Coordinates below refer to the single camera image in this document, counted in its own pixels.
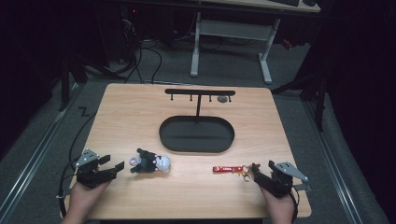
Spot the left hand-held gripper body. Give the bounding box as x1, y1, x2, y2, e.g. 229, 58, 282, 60
75, 148, 109, 189

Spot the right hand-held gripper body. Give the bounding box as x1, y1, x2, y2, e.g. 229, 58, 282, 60
269, 161, 309, 199

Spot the black and white plush keychain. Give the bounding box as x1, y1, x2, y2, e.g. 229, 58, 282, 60
129, 147, 172, 175

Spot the red strap keychain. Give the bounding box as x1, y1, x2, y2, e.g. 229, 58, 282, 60
212, 163, 254, 183

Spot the black key rack with tray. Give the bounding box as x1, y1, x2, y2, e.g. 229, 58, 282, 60
158, 88, 236, 154

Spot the person's right hand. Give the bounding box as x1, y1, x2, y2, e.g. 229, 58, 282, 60
260, 186, 296, 218

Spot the person's left hand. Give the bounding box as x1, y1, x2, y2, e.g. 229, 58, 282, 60
68, 180, 111, 217

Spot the black metal stand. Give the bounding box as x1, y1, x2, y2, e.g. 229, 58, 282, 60
272, 70, 332, 133
58, 55, 89, 112

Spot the white-legged wooden desk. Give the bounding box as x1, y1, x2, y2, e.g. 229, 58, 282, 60
189, 0, 321, 86

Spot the black keyboard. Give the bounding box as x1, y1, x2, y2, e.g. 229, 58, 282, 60
270, 0, 301, 7

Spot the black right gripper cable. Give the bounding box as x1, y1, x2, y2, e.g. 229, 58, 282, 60
289, 191, 301, 224

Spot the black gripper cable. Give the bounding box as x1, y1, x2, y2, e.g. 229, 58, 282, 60
57, 157, 82, 218
289, 191, 301, 224

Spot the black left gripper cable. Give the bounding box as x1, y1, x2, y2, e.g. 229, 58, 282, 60
57, 157, 82, 218

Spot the black floor cable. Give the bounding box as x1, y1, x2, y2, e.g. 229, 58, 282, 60
68, 106, 98, 171

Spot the metal floor rail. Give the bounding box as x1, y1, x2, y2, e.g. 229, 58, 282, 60
303, 100, 366, 224
0, 83, 82, 218

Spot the bundle of black cables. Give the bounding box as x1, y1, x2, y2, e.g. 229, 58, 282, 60
120, 17, 163, 85

